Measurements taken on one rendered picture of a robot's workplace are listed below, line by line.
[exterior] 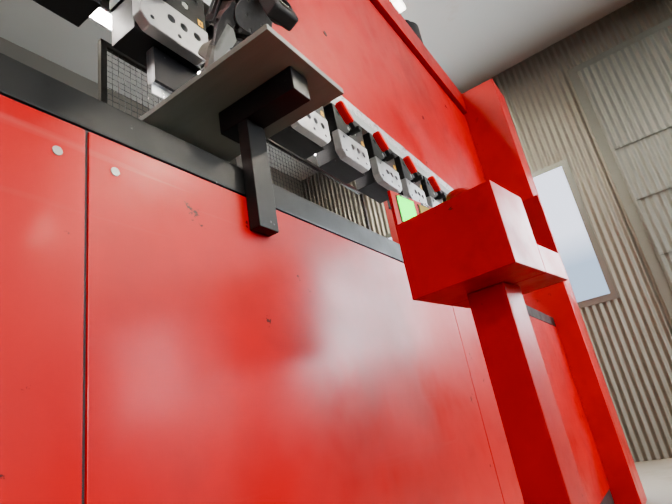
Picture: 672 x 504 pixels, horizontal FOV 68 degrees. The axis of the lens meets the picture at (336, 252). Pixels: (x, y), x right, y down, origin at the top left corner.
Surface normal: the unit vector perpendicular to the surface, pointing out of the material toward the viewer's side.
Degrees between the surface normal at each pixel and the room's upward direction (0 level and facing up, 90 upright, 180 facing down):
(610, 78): 90
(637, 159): 90
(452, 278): 90
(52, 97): 90
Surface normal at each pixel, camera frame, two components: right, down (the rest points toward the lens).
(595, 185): -0.58, -0.19
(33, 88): 0.81, -0.33
